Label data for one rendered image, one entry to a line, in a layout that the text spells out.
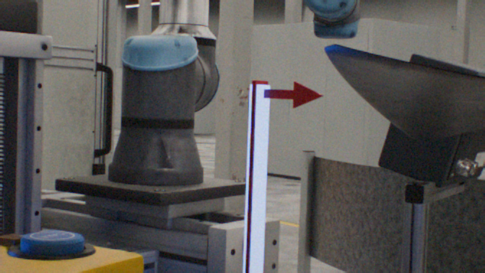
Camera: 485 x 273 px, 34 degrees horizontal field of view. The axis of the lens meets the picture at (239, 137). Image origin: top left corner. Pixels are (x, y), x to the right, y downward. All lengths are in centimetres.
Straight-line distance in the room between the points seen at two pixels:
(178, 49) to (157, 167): 18
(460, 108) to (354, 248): 218
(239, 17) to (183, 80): 621
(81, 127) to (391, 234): 111
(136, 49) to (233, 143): 619
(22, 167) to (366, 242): 184
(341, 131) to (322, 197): 760
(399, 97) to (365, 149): 969
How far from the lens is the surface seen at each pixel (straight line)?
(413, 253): 121
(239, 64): 739
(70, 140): 265
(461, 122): 73
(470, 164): 128
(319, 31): 130
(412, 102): 69
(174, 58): 119
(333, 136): 1072
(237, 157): 741
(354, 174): 284
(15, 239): 54
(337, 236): 294
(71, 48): 265
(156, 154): 119
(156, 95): 118
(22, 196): 115
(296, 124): 1120
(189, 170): 119
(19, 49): 111
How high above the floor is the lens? 118
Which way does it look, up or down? 3 degrees down
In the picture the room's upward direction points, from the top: 2 degrees clockwise
